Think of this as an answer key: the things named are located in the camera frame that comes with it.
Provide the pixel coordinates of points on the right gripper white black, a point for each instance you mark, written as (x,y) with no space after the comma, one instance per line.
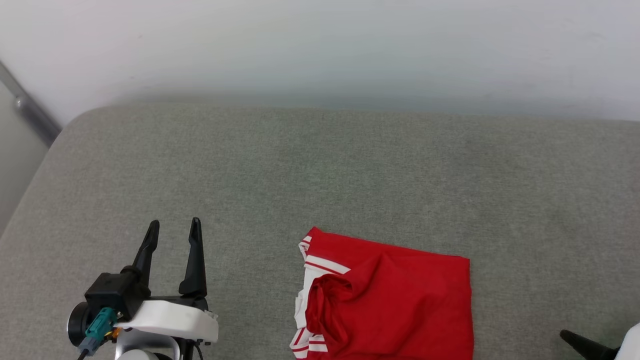
(631,345)

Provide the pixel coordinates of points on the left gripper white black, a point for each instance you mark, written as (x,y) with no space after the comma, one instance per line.
(172,317)

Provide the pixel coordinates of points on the red shirt with white stripes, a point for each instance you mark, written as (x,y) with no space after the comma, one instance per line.
(400,305)

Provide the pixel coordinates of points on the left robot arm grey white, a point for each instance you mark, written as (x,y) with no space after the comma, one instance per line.
(145,347)

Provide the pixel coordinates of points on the grey fabric sofa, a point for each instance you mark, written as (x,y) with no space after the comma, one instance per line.
(380,180)

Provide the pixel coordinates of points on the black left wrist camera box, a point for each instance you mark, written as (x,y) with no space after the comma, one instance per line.
(115,295)

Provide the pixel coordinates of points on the grey metal rail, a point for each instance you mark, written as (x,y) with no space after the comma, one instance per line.
(30,107)

